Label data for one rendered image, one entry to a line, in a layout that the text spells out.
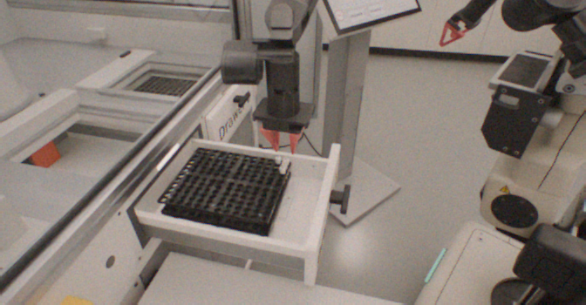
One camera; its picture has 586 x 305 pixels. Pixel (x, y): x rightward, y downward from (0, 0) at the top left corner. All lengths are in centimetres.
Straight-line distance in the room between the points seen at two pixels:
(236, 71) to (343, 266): 125
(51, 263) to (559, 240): 97
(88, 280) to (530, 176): 93
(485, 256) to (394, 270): 40
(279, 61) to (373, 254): 132
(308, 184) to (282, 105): 26
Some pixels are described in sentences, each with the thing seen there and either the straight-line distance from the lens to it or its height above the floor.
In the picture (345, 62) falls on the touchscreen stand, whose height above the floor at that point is 77.
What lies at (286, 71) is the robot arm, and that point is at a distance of 55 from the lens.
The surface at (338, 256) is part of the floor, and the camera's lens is 169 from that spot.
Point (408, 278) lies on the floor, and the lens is 170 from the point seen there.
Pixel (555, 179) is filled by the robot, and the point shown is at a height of 86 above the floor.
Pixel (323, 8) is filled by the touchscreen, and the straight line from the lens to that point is 132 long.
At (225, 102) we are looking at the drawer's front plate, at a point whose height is 93.
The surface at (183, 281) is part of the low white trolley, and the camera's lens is 75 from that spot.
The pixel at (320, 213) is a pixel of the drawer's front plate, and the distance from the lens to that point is 60.
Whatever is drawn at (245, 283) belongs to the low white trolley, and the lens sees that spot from 72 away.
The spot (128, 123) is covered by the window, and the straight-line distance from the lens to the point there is 65.
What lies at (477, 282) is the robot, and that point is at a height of 28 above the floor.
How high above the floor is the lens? 137
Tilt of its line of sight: 37 degrees down
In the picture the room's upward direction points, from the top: straight up
